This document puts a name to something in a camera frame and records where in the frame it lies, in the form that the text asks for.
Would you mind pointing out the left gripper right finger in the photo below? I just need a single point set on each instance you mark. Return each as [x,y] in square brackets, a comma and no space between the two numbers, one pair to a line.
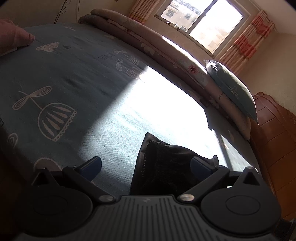
[202,167]

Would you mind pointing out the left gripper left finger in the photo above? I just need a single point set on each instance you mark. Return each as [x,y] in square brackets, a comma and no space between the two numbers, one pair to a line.
[90,169]

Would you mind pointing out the black track pants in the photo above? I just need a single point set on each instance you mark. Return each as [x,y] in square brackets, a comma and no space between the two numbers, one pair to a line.
[162,169]

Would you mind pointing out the beige floral pillow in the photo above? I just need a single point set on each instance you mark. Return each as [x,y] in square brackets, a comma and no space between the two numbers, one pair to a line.
[221,102]

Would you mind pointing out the wooden headboard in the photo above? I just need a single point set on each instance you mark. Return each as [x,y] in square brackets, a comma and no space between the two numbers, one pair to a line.
[273,141]

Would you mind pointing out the blue floral bed sheet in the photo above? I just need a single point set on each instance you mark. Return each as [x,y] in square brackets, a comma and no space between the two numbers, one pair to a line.
[77,92]

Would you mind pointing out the blue floral pillow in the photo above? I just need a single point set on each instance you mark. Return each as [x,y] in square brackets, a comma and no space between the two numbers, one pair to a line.
[232,87]

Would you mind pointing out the pink floral quilt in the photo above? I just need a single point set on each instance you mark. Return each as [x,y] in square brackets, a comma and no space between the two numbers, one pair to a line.
[162,50]

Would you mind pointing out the pink cloth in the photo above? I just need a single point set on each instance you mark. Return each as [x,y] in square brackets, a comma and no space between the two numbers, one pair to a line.
[12,37]

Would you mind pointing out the window with white frame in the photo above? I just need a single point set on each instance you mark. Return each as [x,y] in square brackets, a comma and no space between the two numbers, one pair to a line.
[209,24]

